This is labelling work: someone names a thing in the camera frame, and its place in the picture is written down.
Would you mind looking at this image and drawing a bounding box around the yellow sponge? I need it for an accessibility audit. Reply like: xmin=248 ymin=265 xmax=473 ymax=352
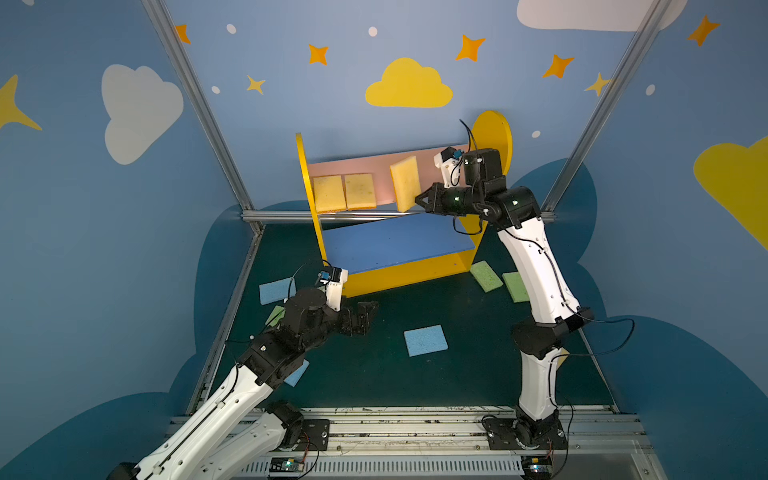
xmin=390 ymin=156 xmax=422 ymax=212
xmin=312 ymin=175 xmax=347 ymax=213
xmin=344 ymin=173 xmax=377 ymax=210
xmin=557 ymin=348 xmax=570 ymax=369

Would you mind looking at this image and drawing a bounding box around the green sponge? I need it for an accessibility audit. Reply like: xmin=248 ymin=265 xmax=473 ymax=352
xmin=265 ymin=305 xmax=285 ymax=327
xmin=502 ymin=272 xmax=530 ymax=303
xmin=470 ymin=261 xmax=504 ymax=293

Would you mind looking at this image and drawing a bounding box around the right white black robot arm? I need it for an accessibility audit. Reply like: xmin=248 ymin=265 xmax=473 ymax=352
xmin=415 ymin=147 xmax=593 ymax=427

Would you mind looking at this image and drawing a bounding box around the green sponge left lower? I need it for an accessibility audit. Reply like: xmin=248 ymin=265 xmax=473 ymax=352
xmin=265 ymin=305 xmax=285 ymax=327

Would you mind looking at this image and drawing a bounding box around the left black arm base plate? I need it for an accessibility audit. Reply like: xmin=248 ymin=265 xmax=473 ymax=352
xmin=280 ymin=419 xmax=330 ymax=451

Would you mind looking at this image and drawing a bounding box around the aluminium frame post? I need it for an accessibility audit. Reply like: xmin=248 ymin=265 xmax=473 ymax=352
xmin=141 ymin=0 xmax=254 ymax=213
xmin=541 ymin=0 xmax=673 ymax=223

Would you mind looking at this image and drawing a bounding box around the right aluminium frame post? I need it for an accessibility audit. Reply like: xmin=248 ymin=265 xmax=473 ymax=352
xmin=541 ymin=0 xmax=673 ymax=223

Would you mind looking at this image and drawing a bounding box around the left aluminium frame post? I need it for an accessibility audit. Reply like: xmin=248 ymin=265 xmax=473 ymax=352
xmin=141 ymin=0 xmax=254 ymax=213

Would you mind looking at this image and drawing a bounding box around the green sponge right outer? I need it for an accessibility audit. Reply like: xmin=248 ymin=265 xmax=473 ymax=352
xmin=502 ymin=272 xmax=530 ymax=303

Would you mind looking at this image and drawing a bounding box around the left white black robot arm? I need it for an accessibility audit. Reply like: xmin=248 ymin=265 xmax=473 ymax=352
xmin=109 ymin=288 xmax=379 ymax=479

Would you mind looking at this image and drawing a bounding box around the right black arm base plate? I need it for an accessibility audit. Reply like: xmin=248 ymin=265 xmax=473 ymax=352
xmin=480 ymin=415 xmax=568 ymax=450

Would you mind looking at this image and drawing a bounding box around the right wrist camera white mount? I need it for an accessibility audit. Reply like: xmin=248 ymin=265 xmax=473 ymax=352
xmin=433 ymin=146 xmax=464 ymax=188

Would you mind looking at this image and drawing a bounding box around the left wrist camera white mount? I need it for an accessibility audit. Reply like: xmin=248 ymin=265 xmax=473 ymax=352
xmin=319 ymin=265 xmax=348 ymax=312

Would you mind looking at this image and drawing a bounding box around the blue sponge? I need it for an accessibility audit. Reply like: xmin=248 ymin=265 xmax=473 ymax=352
xmin=404 ymin=325 xmax=448 ymax=357
xmin=284 ymin=359 xmax=310 ymax=387
xmin=259 ymin=277 xmax=296 ymax=305

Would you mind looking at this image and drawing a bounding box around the yellow shelf with coloured boards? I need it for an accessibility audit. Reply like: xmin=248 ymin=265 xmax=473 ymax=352
xmin=296 ymin=134 xmax=483 ymax=297

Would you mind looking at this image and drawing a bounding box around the right green circuit board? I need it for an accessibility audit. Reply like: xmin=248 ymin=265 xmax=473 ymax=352
xmin=520 ymin=456 xmax=554 ymax=480

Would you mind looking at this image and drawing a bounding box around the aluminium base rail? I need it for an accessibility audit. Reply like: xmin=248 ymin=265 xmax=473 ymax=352
xmin=230 ymin=407 xmax=665 ymax=479

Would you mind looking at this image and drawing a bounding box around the rear aluminium frame bar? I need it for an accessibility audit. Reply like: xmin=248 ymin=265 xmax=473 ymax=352
xmin=241 ymin=210 xmax=422 ymax=223

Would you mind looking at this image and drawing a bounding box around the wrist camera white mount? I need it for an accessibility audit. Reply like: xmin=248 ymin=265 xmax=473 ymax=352
xmin=433 ymin=146 xmax=464 ymax=188
xmin=319 ymin=265 xmax=348 ymax=312

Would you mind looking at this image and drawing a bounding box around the left green circuit board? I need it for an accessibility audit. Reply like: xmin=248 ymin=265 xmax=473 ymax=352
xmin=269 ymin=457 xmax=305 ymax=476

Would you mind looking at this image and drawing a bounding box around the green circuit board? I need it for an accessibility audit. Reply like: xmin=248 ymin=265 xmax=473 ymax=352
xmin=520 ymin=456 xmax=554 ymax=480
xmin=269 ymin=457 xmax=305 ymax=476

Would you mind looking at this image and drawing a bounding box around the green sponge right inner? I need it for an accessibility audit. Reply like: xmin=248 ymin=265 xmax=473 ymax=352
xmin=470 ymin=261 xmax=504 ymax=293

